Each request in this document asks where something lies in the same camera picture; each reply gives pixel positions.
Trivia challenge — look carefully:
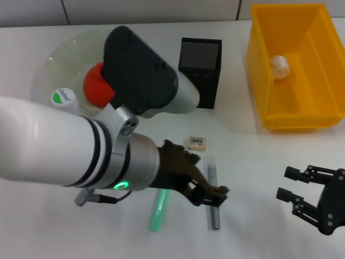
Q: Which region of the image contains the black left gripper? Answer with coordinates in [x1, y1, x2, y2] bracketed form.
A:
[150, 140, 231, 208]

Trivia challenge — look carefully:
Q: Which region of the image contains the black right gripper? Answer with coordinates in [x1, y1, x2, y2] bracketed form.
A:
[275, 165, 345, 236]

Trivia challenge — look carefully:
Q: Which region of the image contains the mint green pen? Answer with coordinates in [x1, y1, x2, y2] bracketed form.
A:
[149, 188, 170, 233]

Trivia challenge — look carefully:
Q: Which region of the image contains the white paper ball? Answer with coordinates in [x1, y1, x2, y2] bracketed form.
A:
[270, 54, 291, 80]

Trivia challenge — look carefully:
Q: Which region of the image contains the red-orange citrus fruit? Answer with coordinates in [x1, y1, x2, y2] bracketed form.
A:
[82, 62, 117, 107]

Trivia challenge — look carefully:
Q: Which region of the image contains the clear water bottle green label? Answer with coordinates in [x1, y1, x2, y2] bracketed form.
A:
[49, 87, 81, 115]

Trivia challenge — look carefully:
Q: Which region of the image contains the grey glitter pen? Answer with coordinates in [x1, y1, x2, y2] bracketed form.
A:
[203, 154, 221, 231]

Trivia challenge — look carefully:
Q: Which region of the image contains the beige eraser with barcode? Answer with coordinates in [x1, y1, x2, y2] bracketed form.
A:
[187, 135, 208, 152]

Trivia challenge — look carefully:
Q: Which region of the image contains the black mesh pen holder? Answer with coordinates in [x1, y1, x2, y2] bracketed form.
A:
[177, 37, 223, 110]

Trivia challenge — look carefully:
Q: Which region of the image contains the pale green glass fruit plate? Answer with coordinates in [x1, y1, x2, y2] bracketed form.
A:
[43, 29, 121, 117]

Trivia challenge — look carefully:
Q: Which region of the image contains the yellow plastic bin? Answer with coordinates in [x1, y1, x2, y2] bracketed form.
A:
[245, 3, 345, 132]

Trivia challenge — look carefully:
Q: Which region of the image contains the left gripper cable with connector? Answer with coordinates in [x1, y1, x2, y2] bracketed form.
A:
[74, 188, 130, 208]

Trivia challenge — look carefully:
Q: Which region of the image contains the black left wrist camera housing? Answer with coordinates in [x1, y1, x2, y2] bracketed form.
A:
[102, 25, 201, 119]

